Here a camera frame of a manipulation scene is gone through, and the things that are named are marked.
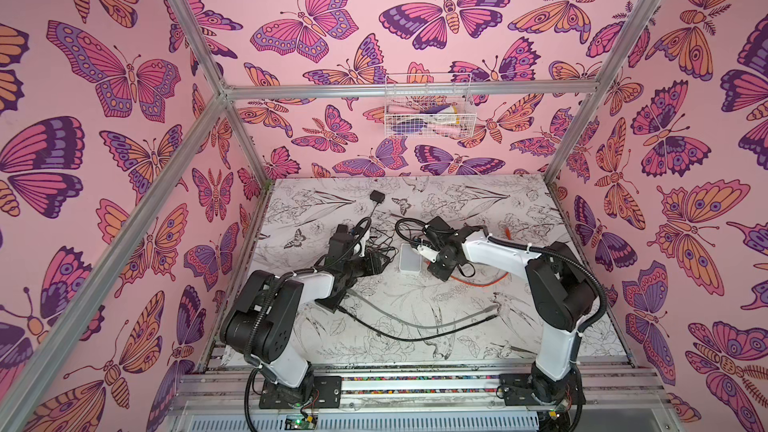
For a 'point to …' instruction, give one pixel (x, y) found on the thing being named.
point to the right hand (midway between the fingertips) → (439, 263)
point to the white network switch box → (410, 259)
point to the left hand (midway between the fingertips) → (387, 258)
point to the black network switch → (331, 302)
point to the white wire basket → (429, 105)
